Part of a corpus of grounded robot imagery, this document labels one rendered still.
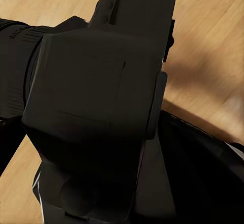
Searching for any digital camera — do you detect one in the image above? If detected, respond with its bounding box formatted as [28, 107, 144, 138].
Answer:
[0, 0, 176, 224]

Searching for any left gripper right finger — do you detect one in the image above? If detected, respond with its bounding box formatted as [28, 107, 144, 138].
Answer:
[157, 115, 244, 224]

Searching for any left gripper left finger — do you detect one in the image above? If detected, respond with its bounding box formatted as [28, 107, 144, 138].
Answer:
[0, 115, 26, 177]

